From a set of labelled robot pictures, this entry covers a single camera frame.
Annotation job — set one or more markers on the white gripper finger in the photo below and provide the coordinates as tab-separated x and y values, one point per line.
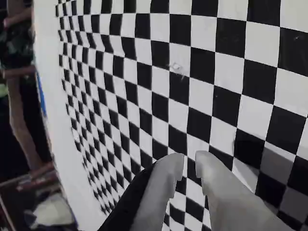
228	204
154	192

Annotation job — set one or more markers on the checkerboard printed white sheet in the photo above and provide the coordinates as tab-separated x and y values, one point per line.
216	72

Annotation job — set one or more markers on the brown wooden chair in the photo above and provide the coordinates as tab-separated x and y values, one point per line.
24	134

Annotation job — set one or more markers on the blue tape strip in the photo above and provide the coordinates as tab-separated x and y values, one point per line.
42	96

